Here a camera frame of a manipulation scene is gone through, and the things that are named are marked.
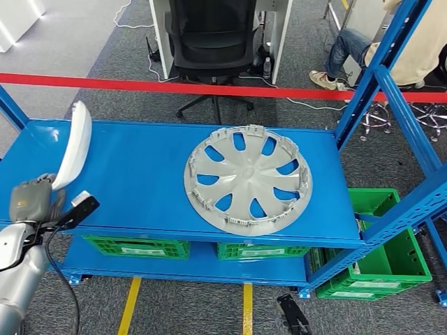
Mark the red barrier tape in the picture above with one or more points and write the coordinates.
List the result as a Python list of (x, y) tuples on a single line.
[(140, 85)]

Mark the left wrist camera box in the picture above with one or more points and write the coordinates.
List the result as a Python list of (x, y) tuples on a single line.
[(80, 210)]

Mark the blue metal shelf rack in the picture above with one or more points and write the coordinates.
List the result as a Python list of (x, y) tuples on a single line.
[(436, 245), (146, 185)]

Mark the chrome stool base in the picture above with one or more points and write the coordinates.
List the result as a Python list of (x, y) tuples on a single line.
[(430, 118), (375, 119)]

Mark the black device with antenna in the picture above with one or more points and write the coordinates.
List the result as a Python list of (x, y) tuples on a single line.
[(153, 54)]

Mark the grey wheel hubcap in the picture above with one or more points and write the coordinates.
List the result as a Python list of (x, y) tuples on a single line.
[(248, 178)]

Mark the white plastic panel part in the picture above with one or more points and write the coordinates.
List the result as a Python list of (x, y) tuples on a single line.
[(75, 148)]

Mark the small white plastic part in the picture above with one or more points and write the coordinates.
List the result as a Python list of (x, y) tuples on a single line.
[(359, 225)]

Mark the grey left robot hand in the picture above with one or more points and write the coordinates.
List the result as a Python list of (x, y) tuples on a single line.
[(31, 201)]

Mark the person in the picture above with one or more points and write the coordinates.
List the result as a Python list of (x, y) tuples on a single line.
[(415, 51)]

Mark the green plastic crate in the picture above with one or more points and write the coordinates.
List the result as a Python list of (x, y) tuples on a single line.
[(140, 246), (349, 294), (398, 259), (262, 252)]

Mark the black office chair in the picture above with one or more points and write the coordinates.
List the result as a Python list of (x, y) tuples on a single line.
[(213, 46)]

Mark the clear water bottle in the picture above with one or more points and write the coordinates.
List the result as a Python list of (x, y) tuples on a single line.
[(267, 68)]

